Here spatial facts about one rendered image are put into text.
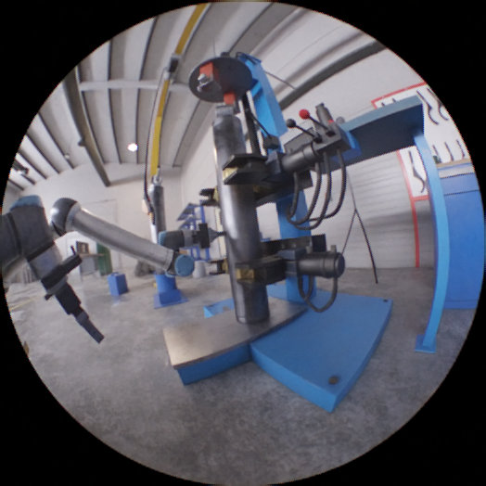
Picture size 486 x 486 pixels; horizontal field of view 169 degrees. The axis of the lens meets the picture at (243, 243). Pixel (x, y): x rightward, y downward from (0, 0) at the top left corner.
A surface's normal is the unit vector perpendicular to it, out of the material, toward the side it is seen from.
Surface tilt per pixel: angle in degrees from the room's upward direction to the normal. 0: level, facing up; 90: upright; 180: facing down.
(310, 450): 0
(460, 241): 90
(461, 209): 90
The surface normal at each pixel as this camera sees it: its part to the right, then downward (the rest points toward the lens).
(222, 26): 0.04, 1.00
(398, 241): -0.84, 0.12
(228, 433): -0.14, -0.99
